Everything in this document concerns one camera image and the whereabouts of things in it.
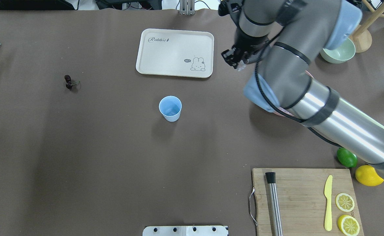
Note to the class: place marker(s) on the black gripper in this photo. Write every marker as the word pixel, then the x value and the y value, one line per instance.
pixel 249 43

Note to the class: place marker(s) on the clear ice cube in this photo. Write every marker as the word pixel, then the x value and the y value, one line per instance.
pixel 240 67

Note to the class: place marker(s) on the dark cherries pair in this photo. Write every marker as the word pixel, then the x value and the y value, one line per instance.
pixel 69 83

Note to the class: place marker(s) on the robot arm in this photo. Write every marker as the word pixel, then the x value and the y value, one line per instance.
pixel 283 37

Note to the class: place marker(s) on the pink bowl of ice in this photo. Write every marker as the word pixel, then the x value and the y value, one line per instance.
pixel 284 110

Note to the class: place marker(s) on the light blue plastic cup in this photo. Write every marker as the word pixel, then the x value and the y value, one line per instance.
pixel 170 107

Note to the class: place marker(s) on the wooden cup stand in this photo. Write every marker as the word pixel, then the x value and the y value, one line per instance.
pixel 361 37

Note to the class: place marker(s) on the cream rabbit tray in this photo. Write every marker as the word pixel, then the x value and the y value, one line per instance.
pixel 167 52

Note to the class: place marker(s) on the mint green bowl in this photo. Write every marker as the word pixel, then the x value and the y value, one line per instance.
pixel 341 54

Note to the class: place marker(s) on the steel muddler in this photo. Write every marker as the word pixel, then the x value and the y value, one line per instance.
pixel 271 181

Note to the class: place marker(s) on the green lime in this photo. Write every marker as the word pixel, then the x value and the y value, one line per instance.
pixel 347 158

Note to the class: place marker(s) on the wooden cutting board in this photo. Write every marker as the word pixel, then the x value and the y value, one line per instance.
pixel 301 200

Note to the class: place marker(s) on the yellow plastic knife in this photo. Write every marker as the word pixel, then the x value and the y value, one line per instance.
pixel 328 210

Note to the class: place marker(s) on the whole yellow lemon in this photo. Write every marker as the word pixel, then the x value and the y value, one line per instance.
pixel 367 176

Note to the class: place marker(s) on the lemon slice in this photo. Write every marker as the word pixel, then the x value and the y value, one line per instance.
pixel 348 225
pixel 345 202

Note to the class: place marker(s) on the aluminium frame post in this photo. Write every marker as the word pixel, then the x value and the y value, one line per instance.
pixel 187 7

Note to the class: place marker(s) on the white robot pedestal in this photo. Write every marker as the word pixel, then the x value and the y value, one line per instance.
pixel 186 231

